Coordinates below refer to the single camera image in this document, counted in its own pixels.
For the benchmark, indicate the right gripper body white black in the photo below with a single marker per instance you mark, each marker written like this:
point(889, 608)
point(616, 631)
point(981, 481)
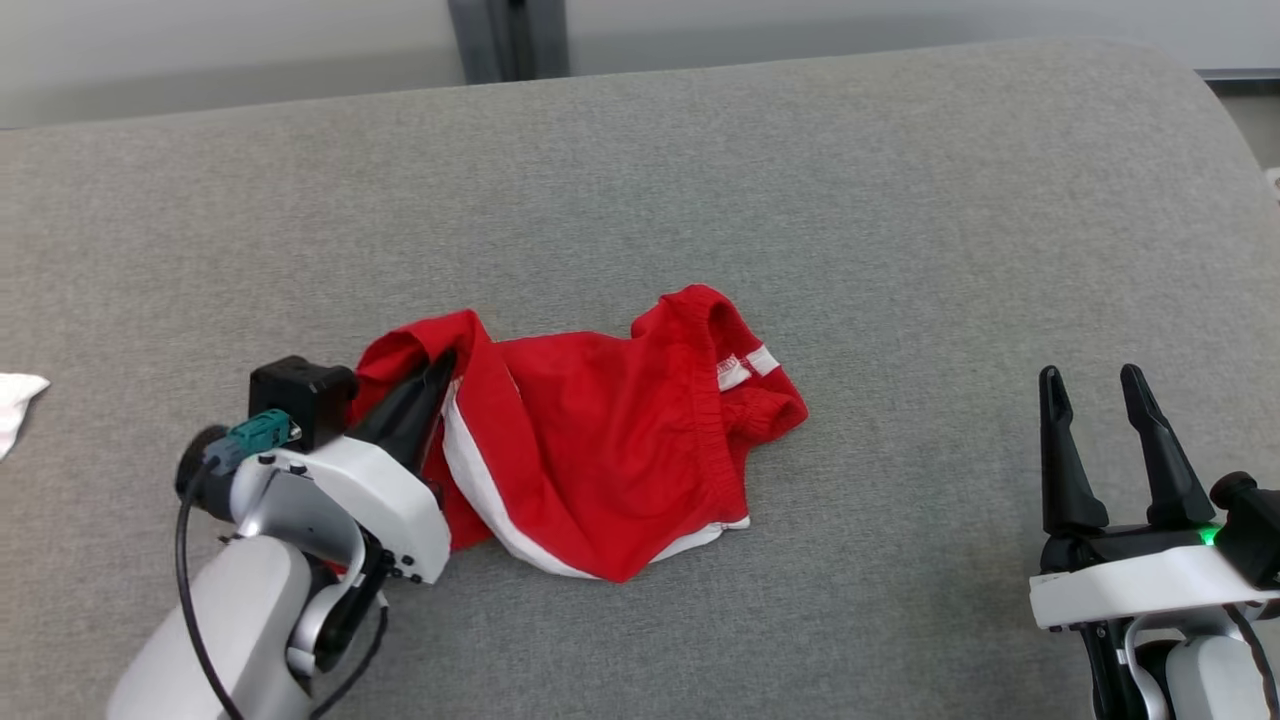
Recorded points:
point(1130, 590)

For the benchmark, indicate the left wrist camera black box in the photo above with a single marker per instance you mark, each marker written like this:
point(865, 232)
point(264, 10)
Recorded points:
point(300, 395)

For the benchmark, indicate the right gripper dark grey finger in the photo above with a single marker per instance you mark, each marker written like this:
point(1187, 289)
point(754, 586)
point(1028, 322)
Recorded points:
point(1068, 480)
point(1170, 480)

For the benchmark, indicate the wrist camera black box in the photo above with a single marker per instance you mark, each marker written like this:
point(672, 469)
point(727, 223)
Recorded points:
point(1250, 530)
point(300, 395)

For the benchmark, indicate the grey metal wall rail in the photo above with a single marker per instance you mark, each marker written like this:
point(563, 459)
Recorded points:
point(500, 40)

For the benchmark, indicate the red shorts white trim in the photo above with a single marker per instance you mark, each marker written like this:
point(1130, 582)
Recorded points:
point(600, 430)

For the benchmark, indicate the red shirt white sleeves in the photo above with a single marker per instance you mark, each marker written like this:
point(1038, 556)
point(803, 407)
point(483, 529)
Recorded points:
point(15, 400)

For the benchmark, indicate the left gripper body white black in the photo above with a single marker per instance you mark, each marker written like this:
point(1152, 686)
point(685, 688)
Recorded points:
point(390, 500)

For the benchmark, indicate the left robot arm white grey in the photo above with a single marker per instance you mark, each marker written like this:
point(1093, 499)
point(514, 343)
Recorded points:
point(230, 620)

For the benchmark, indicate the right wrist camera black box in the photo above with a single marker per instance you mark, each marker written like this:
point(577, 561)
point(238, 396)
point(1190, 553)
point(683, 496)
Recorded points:
point(1250, 530)

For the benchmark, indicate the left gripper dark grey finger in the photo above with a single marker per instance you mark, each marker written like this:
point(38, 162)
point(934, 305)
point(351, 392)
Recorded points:
point(405, 405)
point(432, 420)

